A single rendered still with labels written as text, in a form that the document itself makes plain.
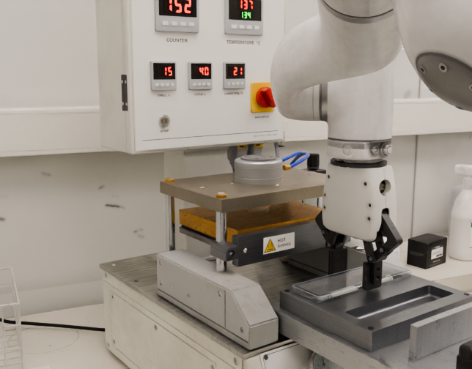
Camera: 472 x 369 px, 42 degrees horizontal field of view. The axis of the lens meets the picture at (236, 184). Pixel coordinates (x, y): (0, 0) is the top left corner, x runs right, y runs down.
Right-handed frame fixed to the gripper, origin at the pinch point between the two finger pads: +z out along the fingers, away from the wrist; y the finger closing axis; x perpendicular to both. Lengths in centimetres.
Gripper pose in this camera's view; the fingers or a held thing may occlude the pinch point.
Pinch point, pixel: (354, 269)
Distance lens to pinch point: 87.2
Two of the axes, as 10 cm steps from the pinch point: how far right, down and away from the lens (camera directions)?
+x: -8.2, 1.1, -5.7
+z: 0.0, 9.8, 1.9
